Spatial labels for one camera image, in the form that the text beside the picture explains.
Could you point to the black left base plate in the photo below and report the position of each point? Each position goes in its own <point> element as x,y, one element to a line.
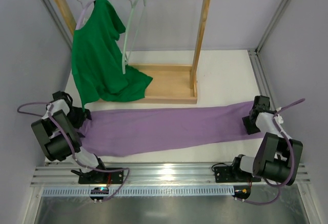
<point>112,176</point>

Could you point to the slotted grey cable duct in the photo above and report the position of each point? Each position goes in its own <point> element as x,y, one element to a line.
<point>141,191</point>

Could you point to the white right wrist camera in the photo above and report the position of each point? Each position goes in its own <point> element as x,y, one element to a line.
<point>278,117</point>

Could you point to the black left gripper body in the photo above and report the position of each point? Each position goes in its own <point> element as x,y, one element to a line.
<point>79,115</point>

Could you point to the pale green clothes hanger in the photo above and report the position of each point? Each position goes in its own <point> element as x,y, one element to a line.
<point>125,57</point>

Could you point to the right controller board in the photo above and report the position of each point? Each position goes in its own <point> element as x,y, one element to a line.
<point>242,192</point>

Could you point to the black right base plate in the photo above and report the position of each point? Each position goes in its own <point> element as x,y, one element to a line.
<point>228,174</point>

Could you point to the wooden clothes rack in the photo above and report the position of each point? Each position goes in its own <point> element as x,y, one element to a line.
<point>172,83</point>

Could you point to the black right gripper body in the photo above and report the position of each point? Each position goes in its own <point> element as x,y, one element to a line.
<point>250,121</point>

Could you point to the green t-shirt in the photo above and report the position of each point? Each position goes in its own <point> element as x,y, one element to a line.
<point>96,60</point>

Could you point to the purple trousers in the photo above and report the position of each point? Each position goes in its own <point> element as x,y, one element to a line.
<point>122,133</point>

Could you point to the left controller board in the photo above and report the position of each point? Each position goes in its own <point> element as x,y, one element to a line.
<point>99,193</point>

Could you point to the controller board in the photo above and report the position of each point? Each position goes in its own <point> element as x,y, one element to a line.
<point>242,192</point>
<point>99,193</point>

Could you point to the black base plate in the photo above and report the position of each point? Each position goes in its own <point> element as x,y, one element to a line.
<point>112,176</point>
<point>228,174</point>

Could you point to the aluminium mounting rail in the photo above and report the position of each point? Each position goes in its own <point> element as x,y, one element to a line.
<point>141,174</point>

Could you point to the purple clothes hanger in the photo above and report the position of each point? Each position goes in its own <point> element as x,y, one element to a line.
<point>83,13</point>

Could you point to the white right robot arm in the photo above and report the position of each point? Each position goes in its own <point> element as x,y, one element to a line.
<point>278,156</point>

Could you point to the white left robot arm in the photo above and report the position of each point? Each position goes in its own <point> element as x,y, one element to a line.
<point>59,138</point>

